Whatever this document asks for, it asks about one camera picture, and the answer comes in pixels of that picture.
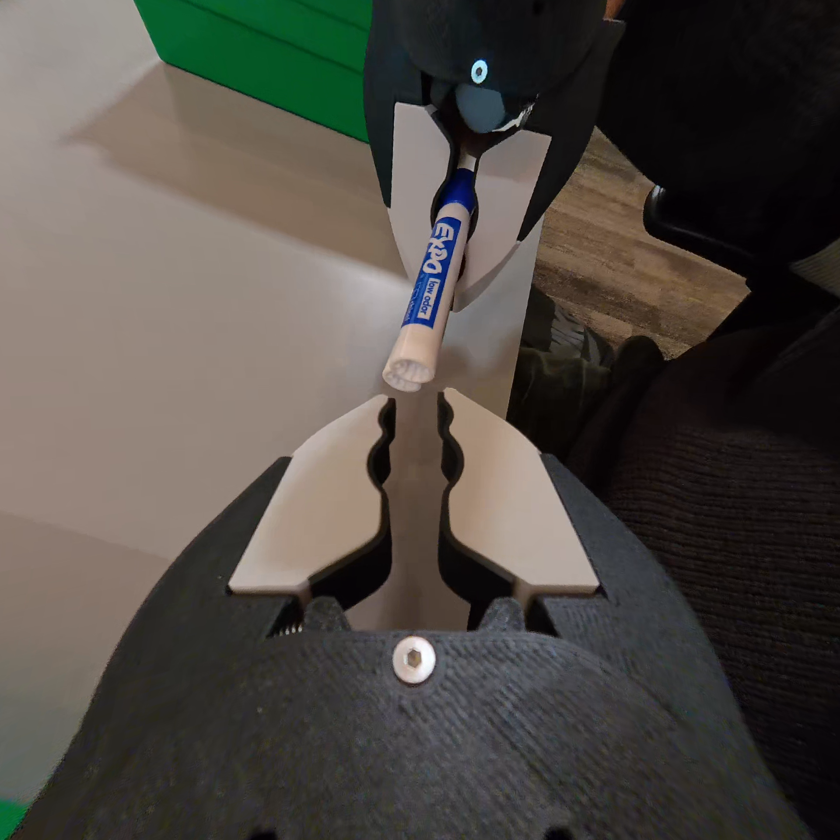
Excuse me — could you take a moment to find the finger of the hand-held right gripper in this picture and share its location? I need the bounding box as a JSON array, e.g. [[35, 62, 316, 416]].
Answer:
[[455, 128, 553, 311], [390, 98, 458, 275]]

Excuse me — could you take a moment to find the blue dry-erase marker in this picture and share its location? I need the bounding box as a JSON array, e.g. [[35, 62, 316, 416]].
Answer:
[[382, 167, 476, 395]]

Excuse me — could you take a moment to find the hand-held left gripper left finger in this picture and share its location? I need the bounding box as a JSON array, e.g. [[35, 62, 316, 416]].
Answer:
[[226, 394, 398, 601]]

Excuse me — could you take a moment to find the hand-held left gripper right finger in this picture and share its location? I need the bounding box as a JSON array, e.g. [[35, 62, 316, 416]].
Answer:
[[436, 387, 606, 618]]

